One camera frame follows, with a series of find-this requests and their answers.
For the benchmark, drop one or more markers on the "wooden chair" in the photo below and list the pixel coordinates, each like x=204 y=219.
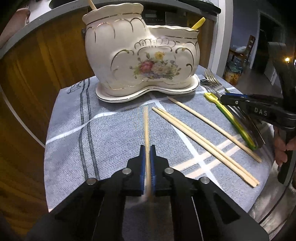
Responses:
x=245 y=49

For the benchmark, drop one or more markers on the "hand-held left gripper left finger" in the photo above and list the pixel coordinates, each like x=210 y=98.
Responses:
x=143 y=162

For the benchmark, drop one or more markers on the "green plastic spoon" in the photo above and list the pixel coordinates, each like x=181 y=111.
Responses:
x=242 y=133

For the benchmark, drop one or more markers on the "blue-grey striped cloth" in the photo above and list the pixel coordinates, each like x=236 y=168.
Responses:
x=111 y=139

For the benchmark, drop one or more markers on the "wooden chopstick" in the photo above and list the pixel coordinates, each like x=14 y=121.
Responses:
x=146 y=129
x=198 y=144
x=208 y=146
x=92 y=4
x=212 y=127

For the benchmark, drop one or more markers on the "person's right hand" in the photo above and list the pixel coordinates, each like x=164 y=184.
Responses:
x=281 y=148

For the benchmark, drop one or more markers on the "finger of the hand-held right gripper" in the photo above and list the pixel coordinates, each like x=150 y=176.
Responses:
x=254 y=107
x=238 y=94

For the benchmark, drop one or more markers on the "white fleece cover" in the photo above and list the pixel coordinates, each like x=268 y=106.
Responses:
x=270 y=199

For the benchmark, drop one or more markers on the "floral ceramic utensil holder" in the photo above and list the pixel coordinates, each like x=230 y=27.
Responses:
x=120 y=51

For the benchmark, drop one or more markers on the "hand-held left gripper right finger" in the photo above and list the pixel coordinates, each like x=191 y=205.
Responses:
x=152 y=162

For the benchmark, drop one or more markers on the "gold-rimmed ceramic tray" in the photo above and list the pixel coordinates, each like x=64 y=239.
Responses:
x=120 y=98

